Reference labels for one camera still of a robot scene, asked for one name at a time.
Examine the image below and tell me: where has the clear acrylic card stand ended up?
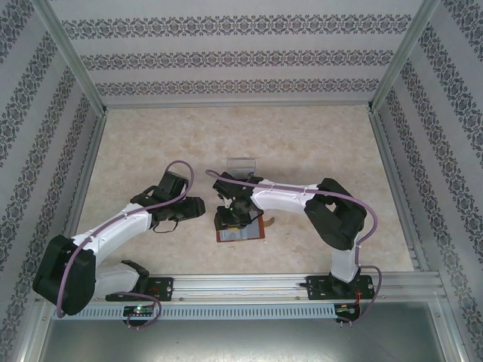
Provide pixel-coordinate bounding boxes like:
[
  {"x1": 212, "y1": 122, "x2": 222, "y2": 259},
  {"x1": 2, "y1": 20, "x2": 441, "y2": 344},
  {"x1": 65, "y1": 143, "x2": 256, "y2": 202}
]
[{"x1": 225, "y1": 156, "x2": 260, "y2": 179}]

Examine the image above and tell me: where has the brown leather card holder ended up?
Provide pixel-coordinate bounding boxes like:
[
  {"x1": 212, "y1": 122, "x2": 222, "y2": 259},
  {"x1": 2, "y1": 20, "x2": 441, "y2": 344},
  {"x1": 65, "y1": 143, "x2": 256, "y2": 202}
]
[{"x1": 214, "y1": 210, "x2": 275, "y2": 244}]

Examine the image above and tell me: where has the grey metal panel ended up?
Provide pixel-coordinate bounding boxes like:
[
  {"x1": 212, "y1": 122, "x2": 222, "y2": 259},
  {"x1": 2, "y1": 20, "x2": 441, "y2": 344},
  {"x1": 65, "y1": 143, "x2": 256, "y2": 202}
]
[{"x1": 37, "y1": 301, "x2": 463, "y2": 362}]

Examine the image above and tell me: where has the thin black cable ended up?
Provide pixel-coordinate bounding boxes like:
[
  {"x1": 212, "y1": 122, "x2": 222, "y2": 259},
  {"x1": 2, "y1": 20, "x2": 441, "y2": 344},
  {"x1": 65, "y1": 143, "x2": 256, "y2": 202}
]
[{"x1": 151, "y1": 216, "x2": 181, "y2": 233}]

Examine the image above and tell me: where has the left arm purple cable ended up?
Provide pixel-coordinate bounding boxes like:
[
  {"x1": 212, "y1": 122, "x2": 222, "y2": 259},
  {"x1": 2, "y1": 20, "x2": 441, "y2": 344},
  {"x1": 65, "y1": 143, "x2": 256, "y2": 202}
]
[{"x1": 54, "y1": 160, "x2": 195, "y2": 331}]

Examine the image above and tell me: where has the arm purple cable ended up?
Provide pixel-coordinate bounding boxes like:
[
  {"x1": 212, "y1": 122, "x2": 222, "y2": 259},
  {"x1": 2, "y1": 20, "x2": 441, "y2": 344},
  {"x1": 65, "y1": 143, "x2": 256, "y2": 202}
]
[
  {"x1": 54, "y1": 160, "x2": 195, "y2": 331},
  {"x1": 205, "y1": 170, "x2": 385, "y2": 327}
]

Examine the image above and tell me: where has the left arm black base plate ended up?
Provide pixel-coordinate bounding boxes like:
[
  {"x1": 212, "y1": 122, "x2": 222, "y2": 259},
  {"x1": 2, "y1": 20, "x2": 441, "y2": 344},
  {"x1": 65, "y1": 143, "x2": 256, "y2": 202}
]
[{"x1": 104, "y1": 277, "x2": 175, "y2": 303}]

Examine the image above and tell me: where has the aluminium mounting rail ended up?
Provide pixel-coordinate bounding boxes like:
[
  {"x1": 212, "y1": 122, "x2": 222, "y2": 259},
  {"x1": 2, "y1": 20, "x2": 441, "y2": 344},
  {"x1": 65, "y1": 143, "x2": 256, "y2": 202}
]
[{"x1": 36, "y1": 271, "x2": 443, "y2": 302}]

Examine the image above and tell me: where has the aluminium table side rail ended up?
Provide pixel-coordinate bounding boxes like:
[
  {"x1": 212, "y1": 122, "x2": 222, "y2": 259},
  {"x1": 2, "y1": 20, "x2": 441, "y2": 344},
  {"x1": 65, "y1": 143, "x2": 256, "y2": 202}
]
[
  {"x1": 52, "y1": 107, "x2": 110, "y2": 278},
  {"x1": 368, "y1": 107, "x2": 431, "y2": 272}
]

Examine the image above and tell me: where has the white slotted cable duct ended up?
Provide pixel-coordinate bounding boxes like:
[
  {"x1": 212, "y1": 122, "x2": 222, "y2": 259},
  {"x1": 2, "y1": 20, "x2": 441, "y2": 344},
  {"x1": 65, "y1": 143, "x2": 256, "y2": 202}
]
[{"x1": 51, "y1": 303, "x2": 337, "y2": 321}]

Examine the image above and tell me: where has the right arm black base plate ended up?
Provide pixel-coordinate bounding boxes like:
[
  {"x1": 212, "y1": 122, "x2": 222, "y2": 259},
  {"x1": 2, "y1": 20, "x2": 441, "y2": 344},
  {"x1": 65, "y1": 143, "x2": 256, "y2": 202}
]
[{"x1": 305, "y1": 275, "x2": 374, "y2": 302}]

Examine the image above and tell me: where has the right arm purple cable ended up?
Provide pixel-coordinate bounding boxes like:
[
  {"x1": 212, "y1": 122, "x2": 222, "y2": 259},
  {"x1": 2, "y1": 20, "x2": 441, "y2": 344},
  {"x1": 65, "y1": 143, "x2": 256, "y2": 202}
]
[{"x1": 205, "y1": 170, "x2": 385, "y2": 327}]

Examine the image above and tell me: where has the aluminium upright frame post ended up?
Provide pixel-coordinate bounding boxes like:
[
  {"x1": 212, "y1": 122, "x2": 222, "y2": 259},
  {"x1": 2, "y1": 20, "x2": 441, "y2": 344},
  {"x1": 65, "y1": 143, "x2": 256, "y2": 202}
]
[
  {"x1": 35, "y1": 0, "x2": 109, "y2": 114},
  {"x1": 366, "y1": 0, "x2": 441, "y2": 113}
]

